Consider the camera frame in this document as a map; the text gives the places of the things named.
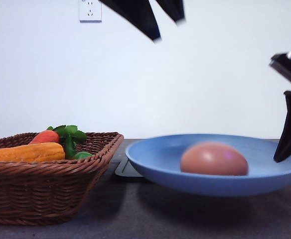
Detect brown egg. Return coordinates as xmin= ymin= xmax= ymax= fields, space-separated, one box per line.
xmin=181 ymin=142 xmax=248 ymax=176

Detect blue round plate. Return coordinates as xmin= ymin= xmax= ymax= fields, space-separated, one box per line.
xmin=126 ymin=134 xmax=291 ymax=196

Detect brown wicker basket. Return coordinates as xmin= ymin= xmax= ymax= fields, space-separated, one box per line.
xmin=0 ymin=132 xmax=124 ymax=226

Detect green plastic leaves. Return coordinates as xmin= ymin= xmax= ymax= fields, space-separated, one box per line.
xmin=47 ymin=125 xmax=87 ymax=160

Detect orange toy carrot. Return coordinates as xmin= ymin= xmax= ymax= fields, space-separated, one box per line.
xmin=30 ymin=129 xmax=59 ymax=144

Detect green toy vegetable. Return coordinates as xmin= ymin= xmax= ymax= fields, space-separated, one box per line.
xmin=73 ymin=151 xmax=92 ymax=159

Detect black rectangular tray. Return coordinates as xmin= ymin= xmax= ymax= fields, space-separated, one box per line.
xmin=115 ymin=159 xmax=144 ymax=177

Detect yellow toy corn cob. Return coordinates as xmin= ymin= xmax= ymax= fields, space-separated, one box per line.
xmin=0 ymin=143 xmax=65 ymax=162

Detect white wall socket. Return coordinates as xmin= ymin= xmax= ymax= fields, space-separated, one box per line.
xmin=79 ymin=0 xmax=102 ymax=23

